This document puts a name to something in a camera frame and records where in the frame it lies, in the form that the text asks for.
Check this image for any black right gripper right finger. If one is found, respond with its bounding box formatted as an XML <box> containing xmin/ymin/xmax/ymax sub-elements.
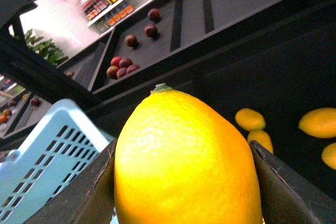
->
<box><xmin>249</xmin><ymin>141</ymin><xmax>335</xmax><ymax>224</ymax></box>

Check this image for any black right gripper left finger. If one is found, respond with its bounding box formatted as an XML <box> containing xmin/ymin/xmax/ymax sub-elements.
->
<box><xmin>25</xmin><ymin>140</ymin><xmax>117</xmax><ymax>223</ymax></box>

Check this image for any light blue plastic basket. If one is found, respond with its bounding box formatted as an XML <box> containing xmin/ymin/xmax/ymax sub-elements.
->
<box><xmin>1</xmin><ymin>99</ymin><xmax>114</xmax><ymax>223</ymax></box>

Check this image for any yellow lemon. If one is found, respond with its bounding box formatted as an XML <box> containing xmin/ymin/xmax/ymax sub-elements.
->
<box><xmin>321</xmin><ymin>143</ymin><xmax>336</xmax><ymax>170</ymax></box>
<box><xmin>247</xmin><ymin>129</ymin><xmax>274</xmax><ymax>154</ymax></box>
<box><xmin>114</xmin><ymin>83</ymin><xmax>263</xmax><ymax>223</ymax></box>
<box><xmin>298</xmin><ymin>108</ymin><xmax>335</xmax><ymax>138</ymax></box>
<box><xmin>235</xmin><ymin>108</ymin><xmax>266</xmax><ymax>132</ymax></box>

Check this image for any red fruit pile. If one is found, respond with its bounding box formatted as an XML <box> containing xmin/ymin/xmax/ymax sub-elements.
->
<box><xmin>106</xmin><ymin>56</ymin><xmax>140</xmax><ymax>79</ymax></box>

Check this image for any dark fruit display bin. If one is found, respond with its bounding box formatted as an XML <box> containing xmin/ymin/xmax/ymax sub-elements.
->
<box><xmin>88</xmin><ymin>0</ymin><xmax>335</xmax><ymax>198</ymax></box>

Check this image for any green potted plant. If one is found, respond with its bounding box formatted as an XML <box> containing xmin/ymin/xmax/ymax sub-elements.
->
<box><xmin>14</xmin><ymin>29</ymin><xmax>69</xmax><ymax>66</ymax></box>

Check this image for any dark red fruit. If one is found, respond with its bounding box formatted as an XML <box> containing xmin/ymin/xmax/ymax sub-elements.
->
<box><xmin>144</xmin><ymin>24</ymin><xmax>158</xmax><ymax>38</ymax></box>
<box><xmin>148</xmin><ymin>8</ymin><xmax>161</xmax><ymax>22</ymax></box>
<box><xmin>125</xmin><ymin>35</ymin><xmax>138</xmax><ymax>47</ymax></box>

